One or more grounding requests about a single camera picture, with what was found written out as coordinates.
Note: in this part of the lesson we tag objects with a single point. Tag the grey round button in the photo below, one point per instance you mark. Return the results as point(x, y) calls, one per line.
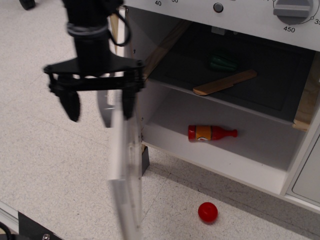
point(218, 7)

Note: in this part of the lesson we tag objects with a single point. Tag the green toy bell pepper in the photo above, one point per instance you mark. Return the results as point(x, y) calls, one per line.
point(219, 63)

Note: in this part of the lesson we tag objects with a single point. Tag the light wooden leg post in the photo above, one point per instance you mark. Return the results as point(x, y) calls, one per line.
point(114, 23)

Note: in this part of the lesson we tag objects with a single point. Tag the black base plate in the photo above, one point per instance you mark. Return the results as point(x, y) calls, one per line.
point(29, 229)

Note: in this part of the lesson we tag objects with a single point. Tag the grey oven door handle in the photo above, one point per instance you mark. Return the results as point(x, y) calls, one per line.
point(108, 104)

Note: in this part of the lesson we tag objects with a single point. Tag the wooden toy knife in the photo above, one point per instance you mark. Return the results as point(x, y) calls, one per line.
point(224, 83)

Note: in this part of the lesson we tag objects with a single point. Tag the white toy oven door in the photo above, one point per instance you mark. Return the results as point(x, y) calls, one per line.
point(125, 172)

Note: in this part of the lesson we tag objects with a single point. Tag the grey leg foot cap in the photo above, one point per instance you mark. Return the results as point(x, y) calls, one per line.
point(145, 160)

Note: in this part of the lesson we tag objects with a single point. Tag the black caster wheel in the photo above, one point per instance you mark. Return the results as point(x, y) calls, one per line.
point(27, 4)

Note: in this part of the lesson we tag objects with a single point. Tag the white cabinet door right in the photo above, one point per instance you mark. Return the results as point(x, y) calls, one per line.
point(307, 184)

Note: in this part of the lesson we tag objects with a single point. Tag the grey temperature knob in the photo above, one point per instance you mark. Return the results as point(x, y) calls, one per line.
point(292, 12)

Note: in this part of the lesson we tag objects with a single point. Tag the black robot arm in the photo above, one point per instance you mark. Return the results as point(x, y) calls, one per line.
point(89, 19)

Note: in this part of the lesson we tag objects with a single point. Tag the white toy kitchen body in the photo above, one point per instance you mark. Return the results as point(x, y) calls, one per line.
point(267, 154)

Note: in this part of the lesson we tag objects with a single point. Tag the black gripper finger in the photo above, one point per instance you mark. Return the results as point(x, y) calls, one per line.
point(70, 102)
point(128, 102)

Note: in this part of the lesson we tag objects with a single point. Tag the red toy ball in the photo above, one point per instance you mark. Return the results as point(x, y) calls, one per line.
point(208, 212)

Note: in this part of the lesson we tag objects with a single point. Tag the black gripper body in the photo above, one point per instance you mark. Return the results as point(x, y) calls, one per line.
point(95, 68)

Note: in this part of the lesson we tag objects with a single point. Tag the red toy ketchup bottle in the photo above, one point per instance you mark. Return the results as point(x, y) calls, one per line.
point(209, 133)

